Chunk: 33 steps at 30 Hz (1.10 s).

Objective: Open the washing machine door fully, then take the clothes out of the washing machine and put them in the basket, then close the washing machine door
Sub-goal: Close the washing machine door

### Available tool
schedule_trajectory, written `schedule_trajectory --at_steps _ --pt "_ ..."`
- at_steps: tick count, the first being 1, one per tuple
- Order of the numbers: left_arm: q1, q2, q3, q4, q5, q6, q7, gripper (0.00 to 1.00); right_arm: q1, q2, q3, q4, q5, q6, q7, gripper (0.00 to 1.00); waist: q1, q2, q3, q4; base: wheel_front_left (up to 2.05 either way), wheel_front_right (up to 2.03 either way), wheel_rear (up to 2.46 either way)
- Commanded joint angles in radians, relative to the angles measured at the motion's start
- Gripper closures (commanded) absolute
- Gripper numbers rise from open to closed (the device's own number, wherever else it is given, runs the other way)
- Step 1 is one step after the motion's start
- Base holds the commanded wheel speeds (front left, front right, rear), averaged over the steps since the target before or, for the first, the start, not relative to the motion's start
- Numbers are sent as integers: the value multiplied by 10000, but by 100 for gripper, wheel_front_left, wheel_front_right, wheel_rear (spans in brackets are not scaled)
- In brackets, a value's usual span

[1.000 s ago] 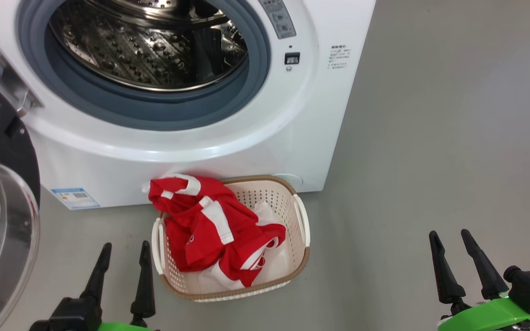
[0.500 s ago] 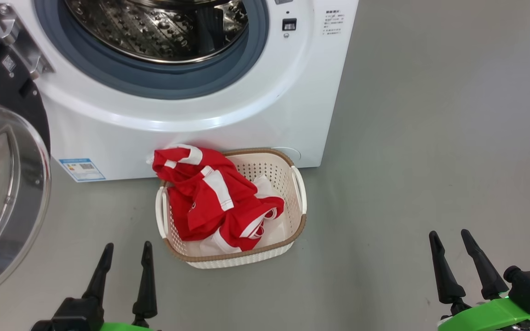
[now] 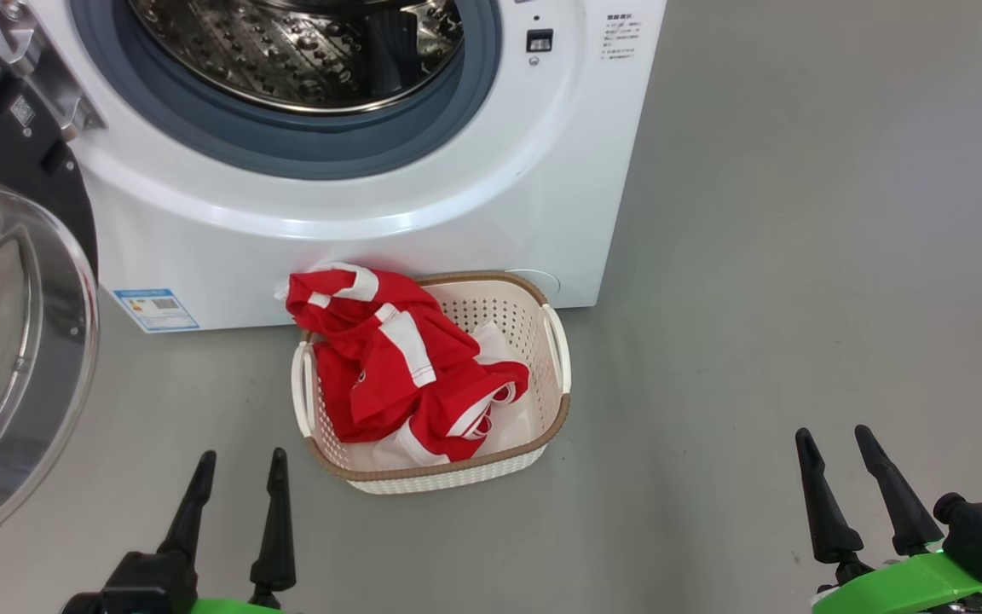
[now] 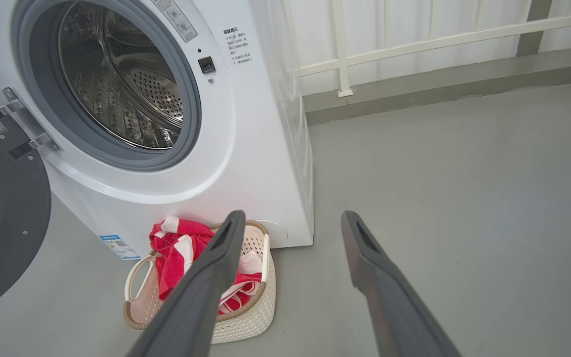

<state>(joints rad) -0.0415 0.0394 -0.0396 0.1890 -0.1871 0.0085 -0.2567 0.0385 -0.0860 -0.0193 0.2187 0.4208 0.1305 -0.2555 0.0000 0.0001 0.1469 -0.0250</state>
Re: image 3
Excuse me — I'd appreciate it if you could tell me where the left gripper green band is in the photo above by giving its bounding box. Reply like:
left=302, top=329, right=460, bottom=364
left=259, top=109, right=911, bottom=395
left=157, top=448, right=297, bottom=614

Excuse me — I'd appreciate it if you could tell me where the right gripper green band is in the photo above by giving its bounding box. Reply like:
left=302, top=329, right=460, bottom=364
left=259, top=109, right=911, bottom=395
left=795, top=425, right=982, bottom=614

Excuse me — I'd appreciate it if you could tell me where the red and white garment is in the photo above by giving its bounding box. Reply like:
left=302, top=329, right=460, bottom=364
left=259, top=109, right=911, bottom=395
left=276, top=263, right=531, bottom=468

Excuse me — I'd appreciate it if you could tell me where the black round glass washer door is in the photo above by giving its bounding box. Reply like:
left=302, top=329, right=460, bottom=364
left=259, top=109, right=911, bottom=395
left=0, top=13, right=101, bottom=582

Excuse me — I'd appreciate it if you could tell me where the white front-load washing machine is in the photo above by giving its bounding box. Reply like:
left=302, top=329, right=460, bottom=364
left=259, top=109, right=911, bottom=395
left=0, top=0, right=668, bottom=334

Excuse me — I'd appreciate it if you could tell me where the cream perforated laundry basket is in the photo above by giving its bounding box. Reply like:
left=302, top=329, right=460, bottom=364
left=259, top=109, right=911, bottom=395
left=291, top=270, right=573, bottom=495

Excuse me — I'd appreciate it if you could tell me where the blue energy label sticker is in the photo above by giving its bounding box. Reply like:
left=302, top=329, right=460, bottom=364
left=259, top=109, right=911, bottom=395
left=113, top=288, right=200, bottom=333

